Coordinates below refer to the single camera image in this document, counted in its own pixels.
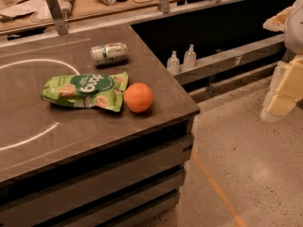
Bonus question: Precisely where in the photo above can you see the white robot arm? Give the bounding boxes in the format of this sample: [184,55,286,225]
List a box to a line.
[260,0,303,122]

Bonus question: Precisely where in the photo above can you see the right clear sanitizer bottle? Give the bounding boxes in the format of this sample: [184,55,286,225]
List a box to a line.
[184,44,196,68]

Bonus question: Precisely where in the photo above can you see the left clear sanitizer bottle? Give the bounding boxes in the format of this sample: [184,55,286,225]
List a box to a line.
[167,51,180,75]

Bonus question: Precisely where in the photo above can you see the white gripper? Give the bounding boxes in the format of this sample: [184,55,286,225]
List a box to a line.
[259,6,303,123]

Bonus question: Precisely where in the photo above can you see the white paper sheets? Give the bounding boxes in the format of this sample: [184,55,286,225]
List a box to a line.
[0,0,51,21]

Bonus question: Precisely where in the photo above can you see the left metal bracket post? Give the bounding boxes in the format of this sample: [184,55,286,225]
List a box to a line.
[45,0,68,35]

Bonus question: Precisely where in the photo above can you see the clear sanitizer bottle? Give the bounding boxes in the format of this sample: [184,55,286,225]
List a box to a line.
[167,51,180,75]
[184,44,196,68]

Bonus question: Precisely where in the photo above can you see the orange fruit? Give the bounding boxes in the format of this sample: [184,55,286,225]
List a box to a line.
[124,82,153,114]

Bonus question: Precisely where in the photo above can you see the green rice chip bag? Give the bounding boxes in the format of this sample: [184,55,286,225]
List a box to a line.
[41,72,128,112]

